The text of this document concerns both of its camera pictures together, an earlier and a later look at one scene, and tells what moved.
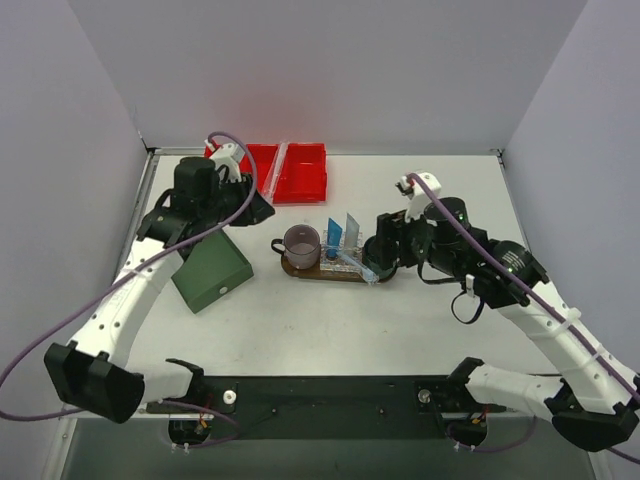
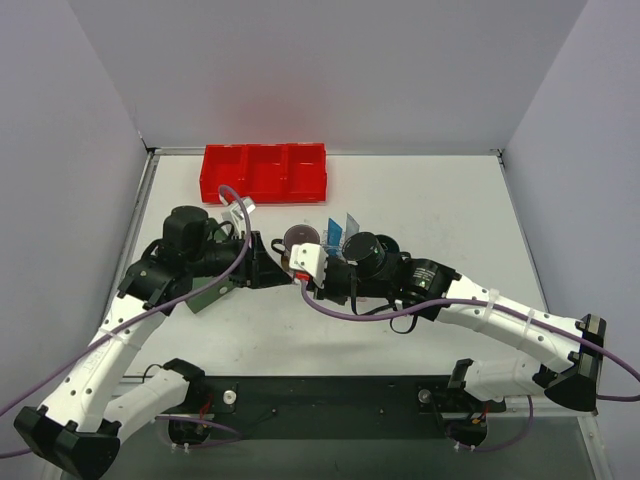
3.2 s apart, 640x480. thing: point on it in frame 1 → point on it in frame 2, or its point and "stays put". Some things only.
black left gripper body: (245, 198) → (255, 261)
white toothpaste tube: (351, 232) stays put
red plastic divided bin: (293, 173) stays put
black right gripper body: (385, 239) → (331, 276)
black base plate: (334, 407) stays put
